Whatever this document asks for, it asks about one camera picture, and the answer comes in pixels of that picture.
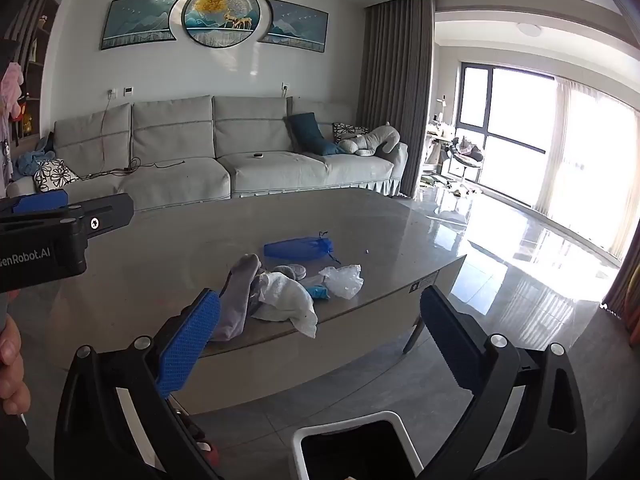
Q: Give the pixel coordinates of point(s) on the clear plastic bag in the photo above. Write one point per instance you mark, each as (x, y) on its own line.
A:
(342, 280)

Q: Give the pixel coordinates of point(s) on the grey coffee table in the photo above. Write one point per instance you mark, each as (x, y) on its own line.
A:
(200, 225)

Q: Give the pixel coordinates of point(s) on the curved landscape wall panel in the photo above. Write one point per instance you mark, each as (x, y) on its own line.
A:
(300, 25)
(140, 22)

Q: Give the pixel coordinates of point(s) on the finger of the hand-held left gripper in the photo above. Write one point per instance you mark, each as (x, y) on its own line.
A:
(40, 201)
(105, 212)

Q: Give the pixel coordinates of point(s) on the grey sofa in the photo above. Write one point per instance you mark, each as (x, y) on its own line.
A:
(175, 130)

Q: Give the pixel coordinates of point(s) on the grey round pad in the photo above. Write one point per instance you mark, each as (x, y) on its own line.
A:
(292, 271)

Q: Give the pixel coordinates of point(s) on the wooden shelf unit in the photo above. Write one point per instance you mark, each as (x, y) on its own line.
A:
(37, 60)

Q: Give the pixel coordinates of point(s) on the grey plush toy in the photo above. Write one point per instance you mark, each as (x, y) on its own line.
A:
(372, 140)

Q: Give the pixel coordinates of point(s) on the small teal cushion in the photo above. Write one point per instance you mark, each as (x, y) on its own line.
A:
(331, 149)

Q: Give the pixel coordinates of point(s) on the red object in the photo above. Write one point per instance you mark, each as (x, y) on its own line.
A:
(209, 455)

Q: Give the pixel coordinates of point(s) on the dark window frame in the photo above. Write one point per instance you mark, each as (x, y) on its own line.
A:
(487, 132)

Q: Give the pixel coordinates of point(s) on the round deer wall art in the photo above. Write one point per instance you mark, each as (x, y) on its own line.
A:
(222, 17)

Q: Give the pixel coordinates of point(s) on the blue mesh bag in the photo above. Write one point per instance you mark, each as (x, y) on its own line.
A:
(295, 249)

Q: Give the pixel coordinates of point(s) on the white sheer curtain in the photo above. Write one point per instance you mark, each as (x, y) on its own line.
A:
(590, 160)

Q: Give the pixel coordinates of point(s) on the balcony chair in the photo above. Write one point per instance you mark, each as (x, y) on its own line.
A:
(467, 157)

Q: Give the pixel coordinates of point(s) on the floral pillow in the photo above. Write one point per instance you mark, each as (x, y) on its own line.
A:
(55, 175)
(347, 131)

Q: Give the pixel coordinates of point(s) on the white trash bin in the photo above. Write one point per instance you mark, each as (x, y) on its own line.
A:
(320, 432)

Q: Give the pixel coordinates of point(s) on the grey sock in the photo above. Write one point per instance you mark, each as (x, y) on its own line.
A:
(237, 295)

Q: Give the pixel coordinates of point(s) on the grey curtain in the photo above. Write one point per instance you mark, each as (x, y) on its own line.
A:
(395, 95)

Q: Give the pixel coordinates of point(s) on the blue cloth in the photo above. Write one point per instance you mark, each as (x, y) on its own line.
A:
(32, 162)

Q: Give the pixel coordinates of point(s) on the dark brown curtain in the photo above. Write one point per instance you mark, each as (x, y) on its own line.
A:
(625, 295)

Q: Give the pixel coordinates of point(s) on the small blue wrapper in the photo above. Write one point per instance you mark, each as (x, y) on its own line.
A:
(318, 293)

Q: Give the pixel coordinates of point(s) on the person's left hand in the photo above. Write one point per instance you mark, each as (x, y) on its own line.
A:
(7, 360)

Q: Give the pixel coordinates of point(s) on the round ceiling lamp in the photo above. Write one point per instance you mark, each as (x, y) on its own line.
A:
(530, 29)

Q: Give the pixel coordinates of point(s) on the pink garment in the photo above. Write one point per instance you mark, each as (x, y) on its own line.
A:
(11, 85)

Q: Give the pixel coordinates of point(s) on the teal pillow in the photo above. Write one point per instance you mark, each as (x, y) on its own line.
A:
(302, 132)

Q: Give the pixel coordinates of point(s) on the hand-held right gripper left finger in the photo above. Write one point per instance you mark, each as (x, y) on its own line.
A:
(190, 345)

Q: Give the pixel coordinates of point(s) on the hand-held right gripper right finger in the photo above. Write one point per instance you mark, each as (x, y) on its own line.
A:
(450, 340)

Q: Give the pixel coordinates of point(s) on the white cloth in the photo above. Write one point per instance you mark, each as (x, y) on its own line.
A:
(285, 300)

